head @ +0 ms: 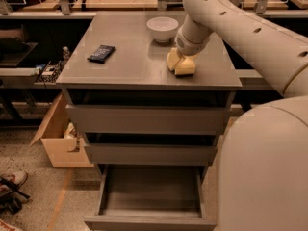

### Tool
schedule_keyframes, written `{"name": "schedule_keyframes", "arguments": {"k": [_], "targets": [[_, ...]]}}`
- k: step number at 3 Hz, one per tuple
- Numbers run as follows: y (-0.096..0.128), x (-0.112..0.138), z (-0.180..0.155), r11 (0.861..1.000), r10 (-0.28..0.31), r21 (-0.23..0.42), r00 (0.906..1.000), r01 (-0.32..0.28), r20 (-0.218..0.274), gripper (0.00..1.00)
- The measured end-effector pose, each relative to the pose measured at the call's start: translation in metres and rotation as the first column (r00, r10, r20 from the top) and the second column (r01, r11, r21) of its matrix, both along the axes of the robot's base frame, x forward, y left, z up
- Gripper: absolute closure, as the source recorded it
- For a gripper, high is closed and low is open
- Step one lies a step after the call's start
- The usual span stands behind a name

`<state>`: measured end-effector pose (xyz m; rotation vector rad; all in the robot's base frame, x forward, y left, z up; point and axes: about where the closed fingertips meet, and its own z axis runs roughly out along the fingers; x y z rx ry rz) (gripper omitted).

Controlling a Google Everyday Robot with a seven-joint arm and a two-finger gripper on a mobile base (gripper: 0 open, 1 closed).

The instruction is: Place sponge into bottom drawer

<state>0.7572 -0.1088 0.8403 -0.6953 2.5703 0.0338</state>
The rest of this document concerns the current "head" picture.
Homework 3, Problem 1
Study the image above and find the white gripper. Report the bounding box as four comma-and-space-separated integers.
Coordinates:
167, 15, 213, 71

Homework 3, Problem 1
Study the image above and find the yellow sponge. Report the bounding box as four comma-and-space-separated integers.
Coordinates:
174, 60, 195, 76

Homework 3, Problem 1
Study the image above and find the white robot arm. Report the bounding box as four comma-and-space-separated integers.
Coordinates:
167, 0, 308, 231

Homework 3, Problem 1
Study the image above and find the grey drawer cabinet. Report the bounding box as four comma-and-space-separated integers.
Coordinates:
56, 11, 243, 231

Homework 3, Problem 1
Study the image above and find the grey top drawer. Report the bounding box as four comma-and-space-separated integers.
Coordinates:
66, 105, 229, 135

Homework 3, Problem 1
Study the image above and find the grey middle drawer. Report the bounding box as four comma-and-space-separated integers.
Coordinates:
84, 144, 217, 166

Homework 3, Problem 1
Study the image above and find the grey open bottom drawer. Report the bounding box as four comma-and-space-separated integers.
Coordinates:
84, 165, 216, 231

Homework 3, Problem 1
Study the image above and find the white ceramic bowl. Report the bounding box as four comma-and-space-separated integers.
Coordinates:
147, 16, 179, 43

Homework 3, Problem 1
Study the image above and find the black snack packet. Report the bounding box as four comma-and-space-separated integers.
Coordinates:
88, 45, 116, 64

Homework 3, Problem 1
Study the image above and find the small plastic bottle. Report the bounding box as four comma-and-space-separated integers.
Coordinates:
63, 46, 70, 62

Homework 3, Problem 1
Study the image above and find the black patterned tray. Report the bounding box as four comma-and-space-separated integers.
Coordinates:
37, 61, 64, 84

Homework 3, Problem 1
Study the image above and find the cardboard box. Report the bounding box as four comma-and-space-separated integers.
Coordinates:
30, 93, 93, 167

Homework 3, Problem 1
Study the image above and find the white red sneaker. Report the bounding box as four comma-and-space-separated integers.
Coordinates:
0, 219, 23, 231
0, 170, 28, 197

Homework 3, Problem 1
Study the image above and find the black wheeled cart leg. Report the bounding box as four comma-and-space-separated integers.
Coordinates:
0, 177, 30, 215

